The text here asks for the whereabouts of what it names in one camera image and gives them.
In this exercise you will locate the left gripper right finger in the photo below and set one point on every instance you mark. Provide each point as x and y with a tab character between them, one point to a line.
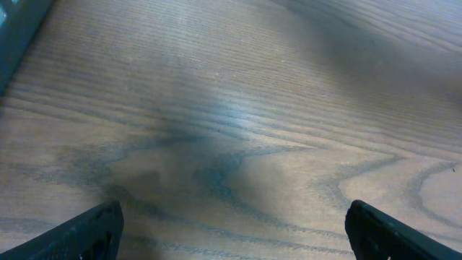
375	235

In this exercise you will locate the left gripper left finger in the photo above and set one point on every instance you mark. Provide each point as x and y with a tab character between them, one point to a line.
93	235

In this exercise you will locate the grey plastic shopping basket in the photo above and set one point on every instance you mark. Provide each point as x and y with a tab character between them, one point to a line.
20	19

